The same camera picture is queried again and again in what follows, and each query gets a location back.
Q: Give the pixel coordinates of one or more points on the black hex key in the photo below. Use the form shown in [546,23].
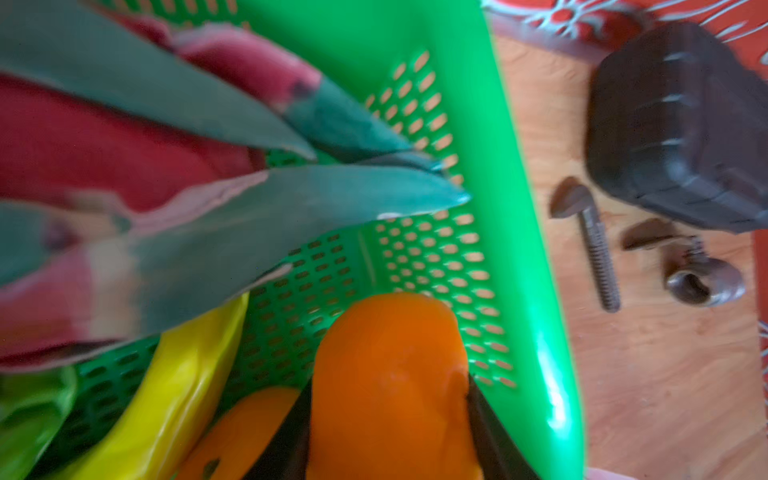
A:
[571,198]

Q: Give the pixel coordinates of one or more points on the red dragon fruit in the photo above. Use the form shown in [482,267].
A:
[150,174]

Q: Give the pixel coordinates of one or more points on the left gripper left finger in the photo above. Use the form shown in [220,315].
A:
[286,455]

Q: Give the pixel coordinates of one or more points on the black tool case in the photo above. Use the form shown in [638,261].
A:
[678,126]

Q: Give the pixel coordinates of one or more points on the yellow banana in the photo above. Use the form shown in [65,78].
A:
[174,403]

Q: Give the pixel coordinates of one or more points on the green plastic basket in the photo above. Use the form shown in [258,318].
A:
[429,73]

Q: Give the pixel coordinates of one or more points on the metal drill chuck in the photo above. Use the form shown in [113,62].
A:
[690,275]

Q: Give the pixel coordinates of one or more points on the orange fruit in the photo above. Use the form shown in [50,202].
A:
[240,436]
[389,394]

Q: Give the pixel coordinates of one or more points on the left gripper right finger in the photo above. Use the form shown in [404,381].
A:
[497,454]

